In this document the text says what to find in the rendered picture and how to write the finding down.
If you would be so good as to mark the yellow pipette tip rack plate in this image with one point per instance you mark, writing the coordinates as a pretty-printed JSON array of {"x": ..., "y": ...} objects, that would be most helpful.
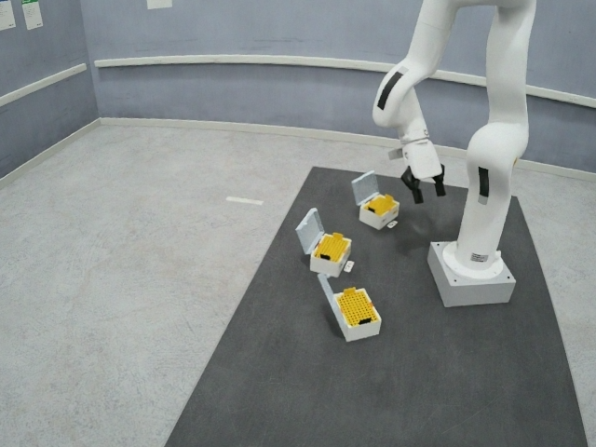
[
  {"x": 331, "y": 248},
  {"x": 356, "y": 307},
  {"x": 381, "y": 205}
]

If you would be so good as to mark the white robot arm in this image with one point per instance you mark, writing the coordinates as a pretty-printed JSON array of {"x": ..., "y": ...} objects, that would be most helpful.
[{"x": 493, "y": 149}]

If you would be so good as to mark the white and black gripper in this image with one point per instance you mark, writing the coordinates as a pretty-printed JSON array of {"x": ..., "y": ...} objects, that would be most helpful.
[{"x": 421, "y": 160}]

